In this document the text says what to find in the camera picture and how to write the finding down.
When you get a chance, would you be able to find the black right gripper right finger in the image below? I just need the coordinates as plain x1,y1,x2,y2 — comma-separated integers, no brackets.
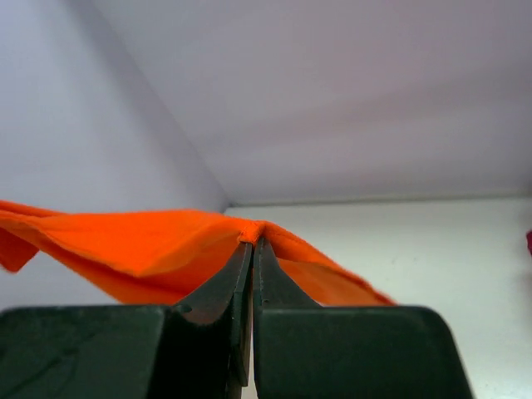
253,239,474,398

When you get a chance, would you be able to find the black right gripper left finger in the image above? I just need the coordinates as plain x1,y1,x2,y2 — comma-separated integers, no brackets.
1,244,253,398

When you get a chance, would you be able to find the orange t-shirt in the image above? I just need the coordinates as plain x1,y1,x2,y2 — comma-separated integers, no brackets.
1,201,392,306

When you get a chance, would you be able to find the dark red t-shirt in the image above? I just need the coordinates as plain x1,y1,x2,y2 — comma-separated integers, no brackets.
526,230,532,255

